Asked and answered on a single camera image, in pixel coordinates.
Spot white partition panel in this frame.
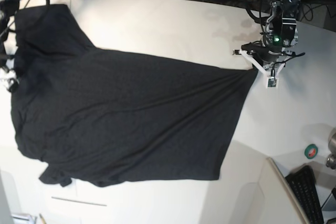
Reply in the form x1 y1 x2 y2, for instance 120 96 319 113
258 158 309 224

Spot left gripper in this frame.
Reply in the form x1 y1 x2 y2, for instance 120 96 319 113
241 40 284 64

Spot metal cylinder stand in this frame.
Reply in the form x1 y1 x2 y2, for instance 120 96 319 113
325 133 336 170

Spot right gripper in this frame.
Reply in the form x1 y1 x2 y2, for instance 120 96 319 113
1 59 19 93

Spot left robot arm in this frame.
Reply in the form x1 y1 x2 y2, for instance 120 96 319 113
242 0 301 66

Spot black t-shirt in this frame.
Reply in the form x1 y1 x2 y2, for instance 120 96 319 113
11 4 257 187

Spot black keyboard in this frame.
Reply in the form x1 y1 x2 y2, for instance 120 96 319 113
286 165 324 224

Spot green tape roll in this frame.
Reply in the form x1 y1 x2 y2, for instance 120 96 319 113
304 144 319 159

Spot white cable tray lid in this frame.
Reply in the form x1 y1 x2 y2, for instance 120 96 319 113
46 196 111 220

